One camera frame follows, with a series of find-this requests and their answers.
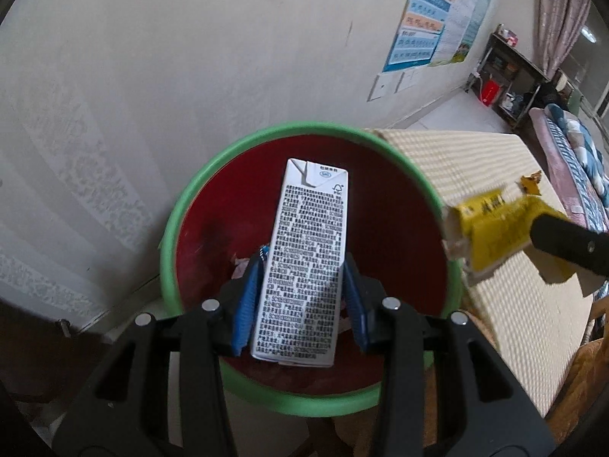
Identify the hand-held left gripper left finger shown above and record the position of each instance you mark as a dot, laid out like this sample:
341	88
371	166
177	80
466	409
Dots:
245	304

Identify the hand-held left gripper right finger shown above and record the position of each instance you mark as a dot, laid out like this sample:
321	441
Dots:
354	304

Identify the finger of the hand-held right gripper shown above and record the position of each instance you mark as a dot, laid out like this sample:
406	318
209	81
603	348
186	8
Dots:
571	245

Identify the pink plastic wrapper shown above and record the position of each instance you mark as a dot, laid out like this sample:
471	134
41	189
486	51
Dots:
239	269

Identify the blue cookie wrapper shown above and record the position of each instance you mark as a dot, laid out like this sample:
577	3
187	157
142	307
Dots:
263	251

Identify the white milk carton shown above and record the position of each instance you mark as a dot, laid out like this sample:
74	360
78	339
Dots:
304	247

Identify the yellow white wrapper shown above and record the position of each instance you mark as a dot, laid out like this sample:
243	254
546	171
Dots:
495	233

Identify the green rimmed red bin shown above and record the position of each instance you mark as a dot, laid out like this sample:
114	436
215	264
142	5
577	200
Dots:
214	228

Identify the brown yellow candy wrapper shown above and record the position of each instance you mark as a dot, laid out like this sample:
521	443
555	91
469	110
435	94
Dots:
530	184

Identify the blue patterned quilt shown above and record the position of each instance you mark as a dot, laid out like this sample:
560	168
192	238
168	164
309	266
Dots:
585	162

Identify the pink blanket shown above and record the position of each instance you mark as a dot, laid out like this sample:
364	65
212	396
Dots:
552	157

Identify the checked tablecloth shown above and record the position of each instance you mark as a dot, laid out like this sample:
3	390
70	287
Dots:
476	166

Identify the tan plush stool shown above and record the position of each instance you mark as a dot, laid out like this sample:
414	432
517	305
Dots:
585	376

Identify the red bucket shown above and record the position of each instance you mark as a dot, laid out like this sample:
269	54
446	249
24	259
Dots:
490	93

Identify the metal shelf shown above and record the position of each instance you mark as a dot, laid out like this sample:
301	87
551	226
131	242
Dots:
518	57

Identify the pink patterned curtain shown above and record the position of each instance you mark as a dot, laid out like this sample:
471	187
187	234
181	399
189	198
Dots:
561	14

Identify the white wall socket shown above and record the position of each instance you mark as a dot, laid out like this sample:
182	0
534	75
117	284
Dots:
380	86

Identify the wall poster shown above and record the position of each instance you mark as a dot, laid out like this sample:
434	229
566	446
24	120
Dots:
428	9

